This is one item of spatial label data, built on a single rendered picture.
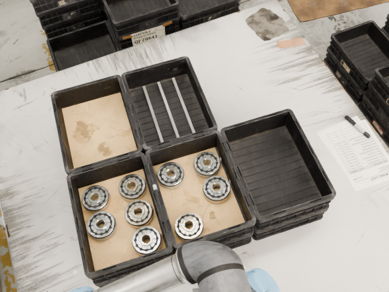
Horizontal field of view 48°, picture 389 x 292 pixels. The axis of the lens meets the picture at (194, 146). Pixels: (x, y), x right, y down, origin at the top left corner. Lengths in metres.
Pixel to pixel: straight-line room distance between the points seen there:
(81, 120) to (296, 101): 0.96
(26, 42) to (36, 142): 1.58
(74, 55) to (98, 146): 1.22
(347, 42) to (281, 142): 1.33
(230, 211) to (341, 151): 0.60
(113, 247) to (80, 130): 0.54
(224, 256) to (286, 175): 0.76
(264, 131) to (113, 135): 0.62
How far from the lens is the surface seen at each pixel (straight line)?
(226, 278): 1.03
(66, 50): 3.01
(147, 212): 1.64
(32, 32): 3.63
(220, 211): 1.65
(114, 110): 1.92
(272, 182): 1.72
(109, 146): 1.83
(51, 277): 1.82
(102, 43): 2.99
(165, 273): 1.11
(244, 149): 1.78
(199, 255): 1.06
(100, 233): 1.65
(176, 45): 2.29
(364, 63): 2.91
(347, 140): 2.02
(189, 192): 1.69
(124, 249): 1.64
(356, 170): 1.96
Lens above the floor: 2.36
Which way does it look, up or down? 59 degrees down
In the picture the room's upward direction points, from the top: 5 degrees counter-clockwise
